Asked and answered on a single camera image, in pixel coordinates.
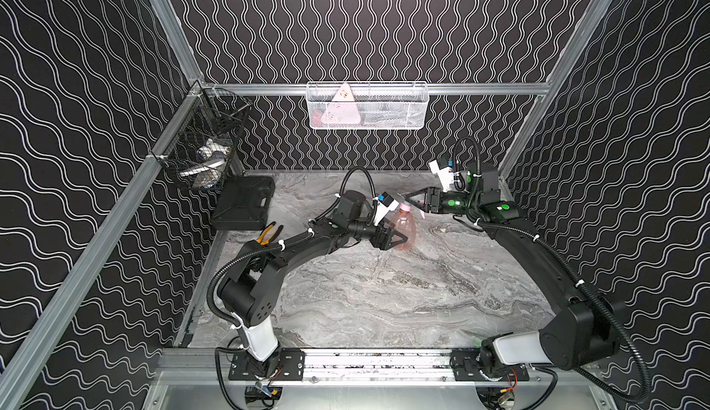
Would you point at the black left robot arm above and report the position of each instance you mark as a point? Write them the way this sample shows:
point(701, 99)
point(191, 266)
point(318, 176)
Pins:
point(245, 291)

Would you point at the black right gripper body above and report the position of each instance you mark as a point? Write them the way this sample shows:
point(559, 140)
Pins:
point(451, 203)

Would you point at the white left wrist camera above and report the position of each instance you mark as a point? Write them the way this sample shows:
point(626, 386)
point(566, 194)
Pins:
point(384, 204)

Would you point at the pink triangle card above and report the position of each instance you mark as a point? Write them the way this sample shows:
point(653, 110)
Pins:
point(342, 111)

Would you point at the yellow handled pliers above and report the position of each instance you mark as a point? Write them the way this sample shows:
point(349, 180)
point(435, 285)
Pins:
point(270, 233)

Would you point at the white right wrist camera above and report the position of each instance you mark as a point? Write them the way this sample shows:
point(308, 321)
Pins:
point(444, 173)

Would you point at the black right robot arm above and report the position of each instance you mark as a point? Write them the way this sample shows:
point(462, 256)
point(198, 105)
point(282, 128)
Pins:
point(587, 325)

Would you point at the white items in basket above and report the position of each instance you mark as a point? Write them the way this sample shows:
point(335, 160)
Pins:
point(212, 161)

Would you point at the clear plastic wall basket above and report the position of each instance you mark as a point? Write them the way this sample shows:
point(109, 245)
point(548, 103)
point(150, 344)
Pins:
point(383, 105)

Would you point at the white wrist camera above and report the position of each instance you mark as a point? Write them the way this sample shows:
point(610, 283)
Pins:
point(384, 204)
point(444, 173)

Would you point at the black plastic case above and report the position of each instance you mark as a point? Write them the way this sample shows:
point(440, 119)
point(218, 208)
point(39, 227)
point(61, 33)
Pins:
point(244, 203)

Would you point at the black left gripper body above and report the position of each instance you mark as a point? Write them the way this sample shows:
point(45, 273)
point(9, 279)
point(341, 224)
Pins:
point(380, 234)

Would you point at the black wire mesh basket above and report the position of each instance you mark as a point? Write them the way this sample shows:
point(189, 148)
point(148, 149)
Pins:
point(217, 114)

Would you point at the pink transparent spray bottle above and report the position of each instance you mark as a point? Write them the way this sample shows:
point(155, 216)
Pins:
point(405, 223)

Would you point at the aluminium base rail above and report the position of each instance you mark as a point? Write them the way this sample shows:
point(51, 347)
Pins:
point(346, 367)

